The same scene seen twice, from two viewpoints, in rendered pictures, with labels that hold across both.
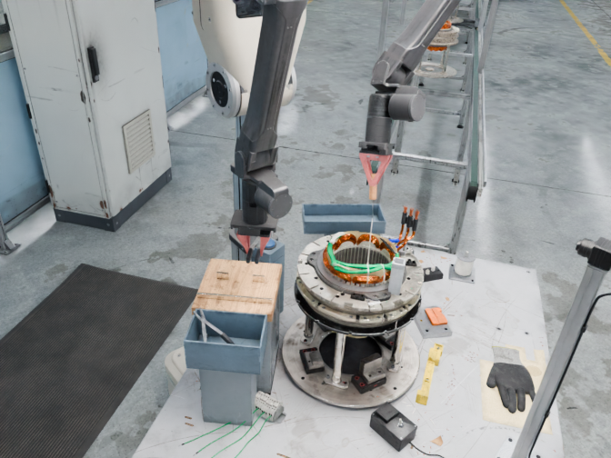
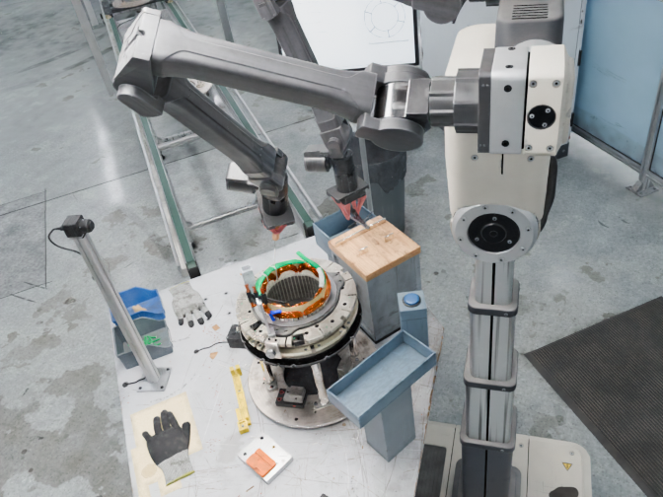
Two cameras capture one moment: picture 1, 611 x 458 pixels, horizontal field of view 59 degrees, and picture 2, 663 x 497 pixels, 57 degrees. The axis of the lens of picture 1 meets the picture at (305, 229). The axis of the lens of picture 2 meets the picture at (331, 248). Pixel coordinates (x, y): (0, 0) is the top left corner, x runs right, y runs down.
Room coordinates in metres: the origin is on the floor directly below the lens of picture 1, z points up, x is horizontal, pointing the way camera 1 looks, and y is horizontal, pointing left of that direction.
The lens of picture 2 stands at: (2.18, -0.60, 2.18)
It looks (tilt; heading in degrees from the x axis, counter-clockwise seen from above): 39 degrees down; 151
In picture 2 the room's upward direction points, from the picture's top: 10 degrees counter-clockwise
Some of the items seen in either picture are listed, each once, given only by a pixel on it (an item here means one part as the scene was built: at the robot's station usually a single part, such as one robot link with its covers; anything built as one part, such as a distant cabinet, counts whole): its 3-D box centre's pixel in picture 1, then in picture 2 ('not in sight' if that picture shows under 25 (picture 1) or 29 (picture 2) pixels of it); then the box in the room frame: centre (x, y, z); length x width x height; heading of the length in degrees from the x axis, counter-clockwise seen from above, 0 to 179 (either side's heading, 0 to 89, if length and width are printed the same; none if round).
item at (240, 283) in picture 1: (239, 288); (373, 247); (1.04, 0.16, 1.05); 0.20 x 0.19 x 0.02; 177
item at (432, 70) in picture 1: (433, 49); not in sight; (4.02, -0.87, 0.94); 0.39 x 0.39 x 0.30
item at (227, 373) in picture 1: (228, 372); (349, 254); (0.89, 0.17, 0.92); 0.17 x 0.11 x 0.28; 87
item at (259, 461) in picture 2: (435, 316); (260, 462); (1.26, -0.42, 0.80); 0.07 x 0.05 x 0.01; 11
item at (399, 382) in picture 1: (350, 351); (313, 370); (1.10, -0.14, 0.80); 0.39 x 0.39 x 0.01
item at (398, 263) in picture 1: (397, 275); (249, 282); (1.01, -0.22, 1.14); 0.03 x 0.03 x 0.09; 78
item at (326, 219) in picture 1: (339, 250); (387, 407); (1.42, -0.11, 0.92); 0.25 x 0.11 x 0.28; 95
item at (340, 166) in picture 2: (256, 188); (340, 162); (1.02, 0.11, 1.35); 0.07 x 0.06 x 0.07; 39
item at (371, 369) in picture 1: (373, 368); not in sight; (0.99, -0.19, 0.85); 0.06 x 0.04 x 0.05; 120
